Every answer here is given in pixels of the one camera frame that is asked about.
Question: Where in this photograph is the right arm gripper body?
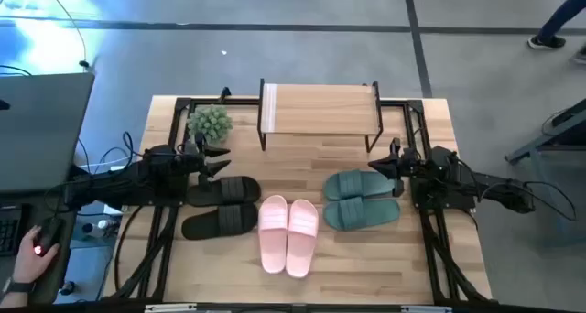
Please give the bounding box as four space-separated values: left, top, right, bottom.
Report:
392 147 425 198

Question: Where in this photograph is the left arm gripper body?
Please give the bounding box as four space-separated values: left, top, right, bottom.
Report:
180 138 212 190

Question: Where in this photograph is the black slide sandal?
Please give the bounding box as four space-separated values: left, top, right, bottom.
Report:
186 175 262 208
180 203 259 241

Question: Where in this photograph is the green slide sandal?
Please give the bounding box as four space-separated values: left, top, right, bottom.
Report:
322 168 396 201
322 196 402 232

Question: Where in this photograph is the pink slide sandal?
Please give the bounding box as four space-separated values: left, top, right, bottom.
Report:
257 194 289 275
285 199 320 279

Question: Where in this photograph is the person's forearm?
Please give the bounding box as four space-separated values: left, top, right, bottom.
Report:
0 290 29 310

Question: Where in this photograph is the green potted plant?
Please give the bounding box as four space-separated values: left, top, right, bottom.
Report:
186 103 233 145

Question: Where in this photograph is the grey metal side table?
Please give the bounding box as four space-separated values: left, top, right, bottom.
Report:
505 97 586 250

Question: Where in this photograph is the small white bottle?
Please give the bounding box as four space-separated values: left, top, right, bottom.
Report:
81 219 115 239

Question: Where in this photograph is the black computer mouse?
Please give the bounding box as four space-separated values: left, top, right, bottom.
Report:
32 216 64 258

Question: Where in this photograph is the person's hand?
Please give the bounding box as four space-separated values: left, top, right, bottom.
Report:
12 224 61 285

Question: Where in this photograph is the dark desk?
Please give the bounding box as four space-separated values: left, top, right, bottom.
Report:
0 187 83 308

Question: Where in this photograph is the black keyboard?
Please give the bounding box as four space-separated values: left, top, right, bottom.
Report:
0 205 23 258

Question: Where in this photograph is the person's leg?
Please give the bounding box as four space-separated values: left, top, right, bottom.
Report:
537 0 586 40

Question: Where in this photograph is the person's black wristwatch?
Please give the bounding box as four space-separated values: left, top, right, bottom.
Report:
1 275 37 296

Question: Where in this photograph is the wooden table with black frame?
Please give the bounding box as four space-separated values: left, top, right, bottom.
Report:
109 96 494 305

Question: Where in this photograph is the wooden shelf black metal frame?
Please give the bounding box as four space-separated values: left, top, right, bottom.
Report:
258 78 385 153

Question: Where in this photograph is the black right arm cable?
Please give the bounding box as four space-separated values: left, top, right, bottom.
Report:
478 179 578 222

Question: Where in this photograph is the silver bracket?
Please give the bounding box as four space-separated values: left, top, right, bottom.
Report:
145 303 198 313
401 305 453 313

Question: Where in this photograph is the thin floor cable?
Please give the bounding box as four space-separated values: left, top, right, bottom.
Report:
43 0 92 70

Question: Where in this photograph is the black table edge rail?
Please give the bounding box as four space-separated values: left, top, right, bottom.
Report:
0 300 586 313

